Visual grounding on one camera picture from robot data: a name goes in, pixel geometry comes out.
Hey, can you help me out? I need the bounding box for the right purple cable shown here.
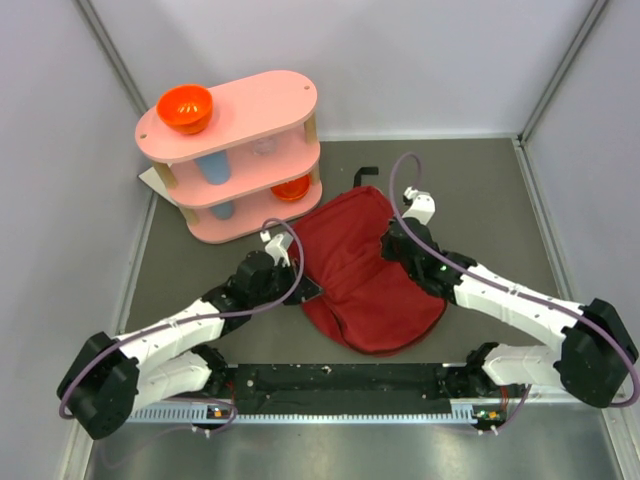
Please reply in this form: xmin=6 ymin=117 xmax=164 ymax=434
xmin=388 ymin=152 xmax=640 ymax=436

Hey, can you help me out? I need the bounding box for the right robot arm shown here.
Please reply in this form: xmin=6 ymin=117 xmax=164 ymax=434
xmin=381 ymin=217 xmax=639 ymax=408

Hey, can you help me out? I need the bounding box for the white slotted cable duct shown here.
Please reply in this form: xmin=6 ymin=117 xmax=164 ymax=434
xmin=127 ymin=397 xmax=481 ymax=425

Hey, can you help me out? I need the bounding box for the pink three-tier wooden shelf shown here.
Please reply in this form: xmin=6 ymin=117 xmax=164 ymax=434
xmin=135 ymin=70 xmax=323 ymax=244

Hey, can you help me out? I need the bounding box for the blue plastic cup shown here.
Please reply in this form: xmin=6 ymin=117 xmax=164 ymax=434
xmin=195 ymin=151 xmax=231 ymax=185

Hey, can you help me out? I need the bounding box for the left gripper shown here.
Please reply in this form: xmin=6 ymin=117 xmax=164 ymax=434
xmin=250 ymin=257 xmax=322 ymax=307

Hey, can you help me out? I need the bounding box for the white paper sheet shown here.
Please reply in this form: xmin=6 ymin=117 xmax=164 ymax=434
xmin=138 ymin=167 xmax=173 ymax=204

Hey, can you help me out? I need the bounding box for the clear plastic cup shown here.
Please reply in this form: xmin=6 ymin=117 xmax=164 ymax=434
xmin=252 ymin=136 xmax=277 ymax=156

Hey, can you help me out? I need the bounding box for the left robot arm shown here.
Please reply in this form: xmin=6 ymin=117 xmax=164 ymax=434
xmin=57 ymin=251 xmax=323 ymax=440

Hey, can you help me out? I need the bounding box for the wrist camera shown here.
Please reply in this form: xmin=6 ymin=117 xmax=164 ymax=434
xmin=402 ymin=187 xmax=436 ymax=226
xmin=260 ymin=230 xmax=293 ymax=267

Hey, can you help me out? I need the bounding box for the orange bowl lower shelf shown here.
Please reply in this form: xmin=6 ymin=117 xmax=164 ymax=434
xmin=270 ymin=174 xmax=311 ymax=202

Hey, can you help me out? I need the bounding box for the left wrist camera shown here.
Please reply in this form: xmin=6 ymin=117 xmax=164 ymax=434
xmin=260 ymin=230 xmax=293 ymax=267

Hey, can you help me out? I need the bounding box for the orange bowl on top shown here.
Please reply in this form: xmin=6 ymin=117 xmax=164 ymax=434
xmin=155 ymin=84 xmax=214 ymax=135

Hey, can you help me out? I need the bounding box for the red backpack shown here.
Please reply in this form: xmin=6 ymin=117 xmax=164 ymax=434
xmin=294 ymin=186 xmax=446 ymax=356

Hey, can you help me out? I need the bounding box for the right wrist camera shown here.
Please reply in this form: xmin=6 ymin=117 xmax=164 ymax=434
xmin=402 ymin=187 xmax=436 ymax=226

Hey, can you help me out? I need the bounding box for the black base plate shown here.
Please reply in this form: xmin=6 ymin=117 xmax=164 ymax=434
xmin=197 ymin=363 xmax=500 ymax=415

